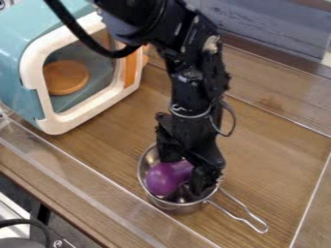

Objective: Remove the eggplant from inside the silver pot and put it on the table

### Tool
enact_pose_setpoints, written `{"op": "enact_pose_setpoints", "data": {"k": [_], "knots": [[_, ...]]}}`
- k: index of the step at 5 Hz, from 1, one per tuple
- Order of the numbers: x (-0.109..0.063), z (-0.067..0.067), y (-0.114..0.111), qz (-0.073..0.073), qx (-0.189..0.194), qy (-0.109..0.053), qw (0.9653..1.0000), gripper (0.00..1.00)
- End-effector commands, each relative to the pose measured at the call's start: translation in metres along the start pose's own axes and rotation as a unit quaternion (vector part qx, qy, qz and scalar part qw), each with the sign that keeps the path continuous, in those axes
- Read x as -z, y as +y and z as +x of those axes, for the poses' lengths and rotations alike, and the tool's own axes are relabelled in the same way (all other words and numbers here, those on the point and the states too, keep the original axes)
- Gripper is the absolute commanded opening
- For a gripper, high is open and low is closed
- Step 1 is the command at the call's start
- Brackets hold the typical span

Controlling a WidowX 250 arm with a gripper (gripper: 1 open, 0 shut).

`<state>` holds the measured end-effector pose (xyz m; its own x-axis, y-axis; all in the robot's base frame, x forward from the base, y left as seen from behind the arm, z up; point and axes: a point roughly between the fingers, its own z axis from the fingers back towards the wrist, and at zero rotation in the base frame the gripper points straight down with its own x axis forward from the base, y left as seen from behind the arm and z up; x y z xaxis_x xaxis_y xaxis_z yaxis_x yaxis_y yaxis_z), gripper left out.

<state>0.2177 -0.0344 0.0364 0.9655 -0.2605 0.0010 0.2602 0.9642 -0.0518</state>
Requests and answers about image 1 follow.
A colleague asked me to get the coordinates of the orange microwave turntable plate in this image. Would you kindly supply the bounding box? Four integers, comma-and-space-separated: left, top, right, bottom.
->
42, 60, 89, 96

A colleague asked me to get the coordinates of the purple toy eggplant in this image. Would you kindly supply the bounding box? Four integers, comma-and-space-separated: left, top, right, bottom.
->
145, 160, 193, 196

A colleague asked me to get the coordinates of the black cable bottom left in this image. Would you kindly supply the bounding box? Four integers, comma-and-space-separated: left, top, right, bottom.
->
0, 218, 53, 248

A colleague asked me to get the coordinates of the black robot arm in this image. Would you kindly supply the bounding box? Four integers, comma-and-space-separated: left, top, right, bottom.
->
42, 0, 229, 195

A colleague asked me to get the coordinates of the silver pot with wire handle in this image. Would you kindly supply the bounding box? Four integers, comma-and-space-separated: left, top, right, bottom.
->
136, 143, 269, 234

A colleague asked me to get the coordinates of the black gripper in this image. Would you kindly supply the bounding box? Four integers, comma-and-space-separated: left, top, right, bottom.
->
153, 108, 228, 199

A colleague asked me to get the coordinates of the teal toy microwave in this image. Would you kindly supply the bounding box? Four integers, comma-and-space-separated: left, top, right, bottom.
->
0, 0, 145, 135

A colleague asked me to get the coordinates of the clear acrylic table barrier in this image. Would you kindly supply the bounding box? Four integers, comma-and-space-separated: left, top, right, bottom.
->
0, 110, 218, 248

